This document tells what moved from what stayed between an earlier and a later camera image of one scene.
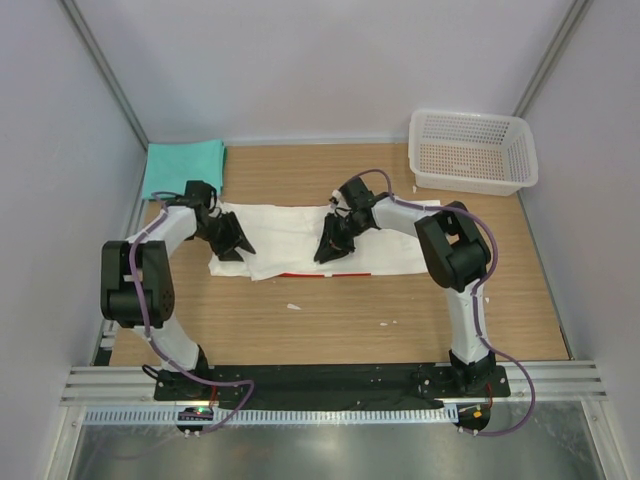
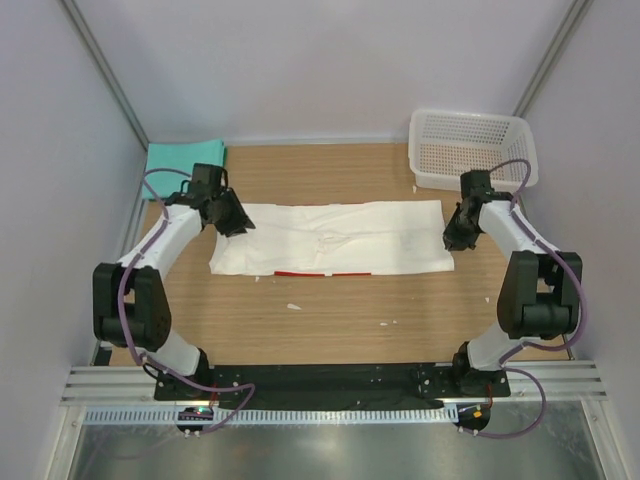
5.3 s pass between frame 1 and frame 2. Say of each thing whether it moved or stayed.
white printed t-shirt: stayed
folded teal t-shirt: stayed
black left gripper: moved
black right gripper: moved
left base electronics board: stayed
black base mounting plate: stayed
